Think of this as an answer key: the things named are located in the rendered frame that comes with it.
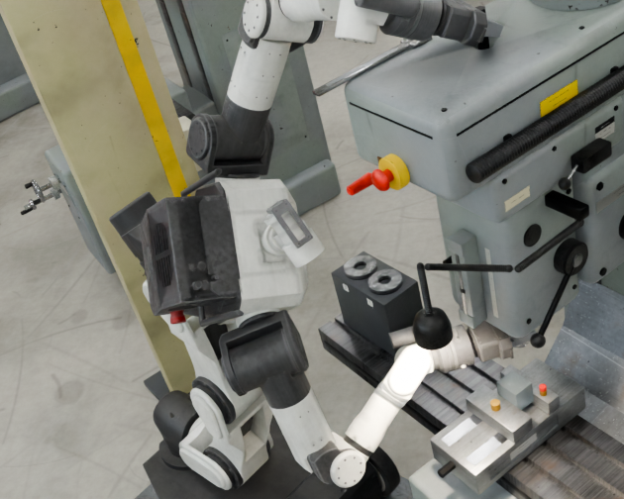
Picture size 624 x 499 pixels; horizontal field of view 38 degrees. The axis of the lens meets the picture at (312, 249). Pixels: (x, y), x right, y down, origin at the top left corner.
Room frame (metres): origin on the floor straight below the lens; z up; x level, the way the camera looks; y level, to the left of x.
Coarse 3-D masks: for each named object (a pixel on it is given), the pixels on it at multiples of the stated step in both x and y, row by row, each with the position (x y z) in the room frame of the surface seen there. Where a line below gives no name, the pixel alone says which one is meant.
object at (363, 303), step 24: (360, 264) 1.92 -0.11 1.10; (384, 264) 1.89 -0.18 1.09; (336, 288) 1.92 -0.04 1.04; (360, 288) 1.82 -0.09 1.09; (384, 288) 1.78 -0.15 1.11; (408, 288) 1.77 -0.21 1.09; (360, 312) 1.84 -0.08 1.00; (384, 312) 1.74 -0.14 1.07; (408, 312) 1.77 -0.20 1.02; (384, 336) 1.76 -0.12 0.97
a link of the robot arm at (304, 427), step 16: (304, 400) 1.25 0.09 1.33; (288, 416) 1.24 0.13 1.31; (304, 416) 1.24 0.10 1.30; (320, 416) 1.25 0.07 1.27; (288, 432) 1.24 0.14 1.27; (304, 432) 1.23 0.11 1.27; (320, 432) 1.23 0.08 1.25; (304, 448) 1.22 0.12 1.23; (320, 448) 1.22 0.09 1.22; (336, 448) 1.22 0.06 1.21; (304, 464) 1.22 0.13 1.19; (320, 464) 1.20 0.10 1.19; (336, 464) 1.20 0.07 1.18; (352, 464) 1.20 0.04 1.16; (336, 480) 1.18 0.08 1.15; (352, 480) 1.19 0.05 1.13
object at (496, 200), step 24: (600, 120) 1.33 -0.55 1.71; (552, 144) 1.28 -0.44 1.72; (576, 144) 1.30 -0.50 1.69; (528, 168) 1.25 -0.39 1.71; (552, 168) 1.27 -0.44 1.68; (480, 192) 1.24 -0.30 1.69; (504, 192) 1.22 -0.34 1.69; (528, 192) 1.25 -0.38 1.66; (480, 216) 1.25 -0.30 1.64; (504, 216) 1.22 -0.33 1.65
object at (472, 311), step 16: (448, 240) 1.33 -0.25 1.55; (464, 240) 1.31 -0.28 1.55; (464, 256) 1.30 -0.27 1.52; (464, 272) 1.31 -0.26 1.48; (480, 272) 1.32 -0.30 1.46; (464, 288) 1.31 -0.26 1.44; (480, 288) 1.31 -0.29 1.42; (464, 304) 1.32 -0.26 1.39; (480, 304) 1.31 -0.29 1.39; (464, 320) 1.32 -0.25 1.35; (480, 320) 1.31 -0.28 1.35
